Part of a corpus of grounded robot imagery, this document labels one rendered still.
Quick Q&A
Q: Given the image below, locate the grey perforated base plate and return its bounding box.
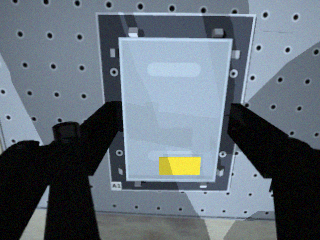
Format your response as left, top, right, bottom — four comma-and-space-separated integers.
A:
0, 0, 320, 222

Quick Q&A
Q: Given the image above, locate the clear rectangular plastic lid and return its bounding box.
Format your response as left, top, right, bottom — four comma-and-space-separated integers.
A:
119, 38, 233, 182

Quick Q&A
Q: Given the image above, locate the dark grey rectangular frame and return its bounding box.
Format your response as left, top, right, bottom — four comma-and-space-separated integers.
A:
95, 12, 256, 192

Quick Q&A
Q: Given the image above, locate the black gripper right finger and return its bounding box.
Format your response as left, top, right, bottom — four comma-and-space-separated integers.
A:
227, 104, 320, 240

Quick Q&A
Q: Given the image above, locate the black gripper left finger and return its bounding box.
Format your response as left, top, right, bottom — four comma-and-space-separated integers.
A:
0, 102, 118, 240

